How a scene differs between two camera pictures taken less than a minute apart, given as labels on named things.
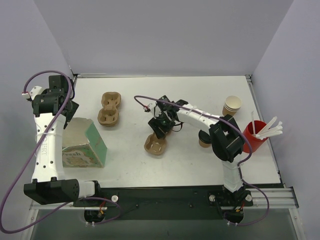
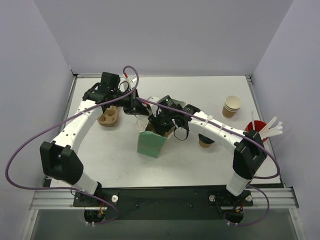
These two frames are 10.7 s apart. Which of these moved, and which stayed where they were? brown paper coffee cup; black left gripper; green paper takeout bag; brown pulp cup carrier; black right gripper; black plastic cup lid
Moved: black left gripper; green paper takeout bag
Stayed: brown paper coffee cup; brown pulp cup carrier; black right gripper; black plastic cup lid
